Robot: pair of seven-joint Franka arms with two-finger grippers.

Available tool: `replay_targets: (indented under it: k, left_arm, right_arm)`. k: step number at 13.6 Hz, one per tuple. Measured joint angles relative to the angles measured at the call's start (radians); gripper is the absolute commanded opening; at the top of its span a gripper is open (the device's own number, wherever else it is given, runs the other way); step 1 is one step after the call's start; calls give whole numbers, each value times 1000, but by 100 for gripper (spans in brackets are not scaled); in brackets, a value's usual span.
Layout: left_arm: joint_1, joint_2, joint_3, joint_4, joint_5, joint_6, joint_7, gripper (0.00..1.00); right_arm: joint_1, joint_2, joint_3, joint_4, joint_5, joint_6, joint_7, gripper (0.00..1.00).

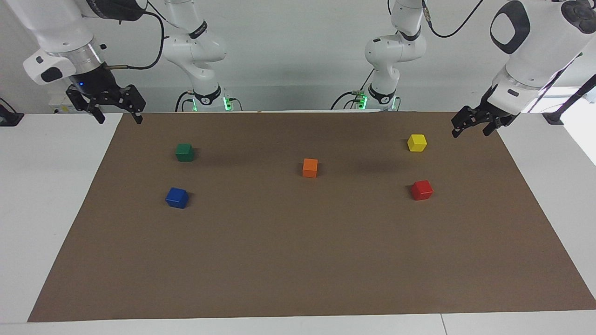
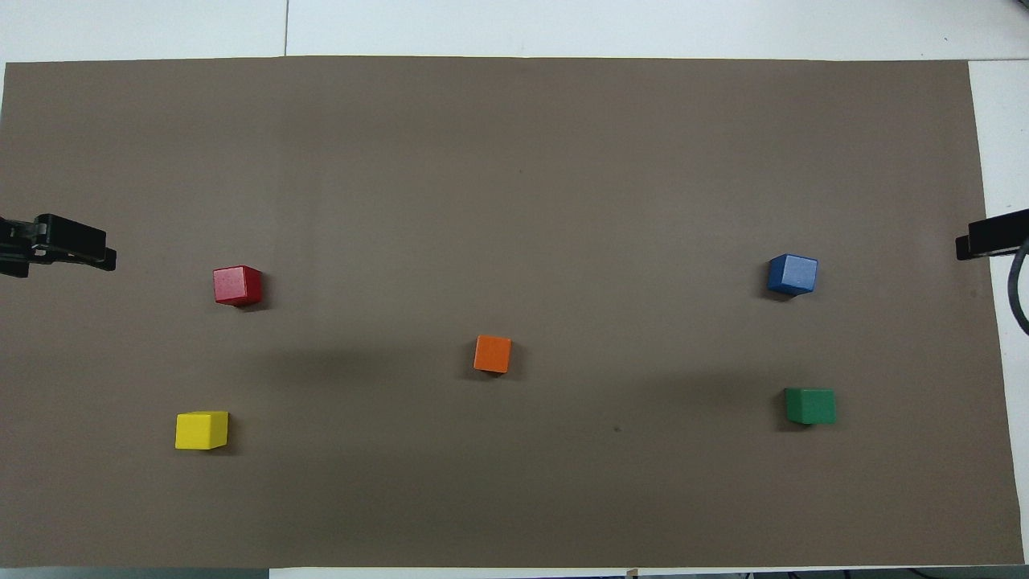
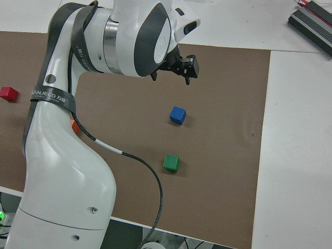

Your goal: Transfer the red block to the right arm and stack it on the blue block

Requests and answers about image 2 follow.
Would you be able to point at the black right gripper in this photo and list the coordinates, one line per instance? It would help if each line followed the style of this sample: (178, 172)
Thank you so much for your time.
(1001, 233)

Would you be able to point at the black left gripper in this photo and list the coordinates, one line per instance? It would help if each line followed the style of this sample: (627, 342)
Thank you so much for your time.
(68, 237)

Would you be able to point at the red wooden block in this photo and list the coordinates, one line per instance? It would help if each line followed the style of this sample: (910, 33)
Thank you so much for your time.
(236, 285)

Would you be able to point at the blue wooden block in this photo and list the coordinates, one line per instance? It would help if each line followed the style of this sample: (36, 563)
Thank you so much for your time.
(793, 274)

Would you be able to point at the yellow wooden block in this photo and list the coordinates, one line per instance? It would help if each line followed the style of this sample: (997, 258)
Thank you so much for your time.
(201, 430)

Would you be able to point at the green wooden block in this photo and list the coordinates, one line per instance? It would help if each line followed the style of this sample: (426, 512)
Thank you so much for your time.
(810, 406)

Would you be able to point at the orange wooden block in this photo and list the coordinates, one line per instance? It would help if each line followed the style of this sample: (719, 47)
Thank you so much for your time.
(492, 355)

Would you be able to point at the brown paper table mat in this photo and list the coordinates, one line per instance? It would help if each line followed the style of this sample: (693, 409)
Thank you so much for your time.
(514, 482)

